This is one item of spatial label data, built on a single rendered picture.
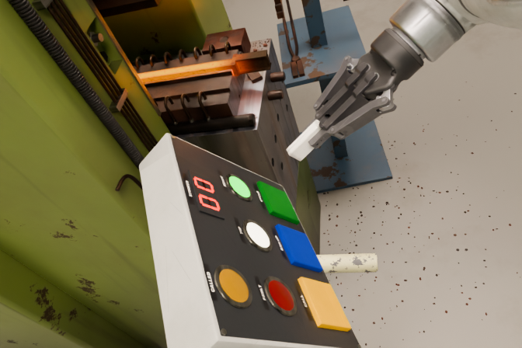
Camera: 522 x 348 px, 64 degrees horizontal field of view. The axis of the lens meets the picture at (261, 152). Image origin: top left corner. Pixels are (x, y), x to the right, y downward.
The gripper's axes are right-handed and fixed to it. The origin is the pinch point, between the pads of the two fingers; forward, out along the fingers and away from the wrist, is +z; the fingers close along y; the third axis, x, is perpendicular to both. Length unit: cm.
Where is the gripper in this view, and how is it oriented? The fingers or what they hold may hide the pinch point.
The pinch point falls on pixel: (307, 140)
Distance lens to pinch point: 67.2
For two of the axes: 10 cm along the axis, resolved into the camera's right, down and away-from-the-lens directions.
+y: -3.1, -6.5, 6.9
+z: -6.6, 6.7, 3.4
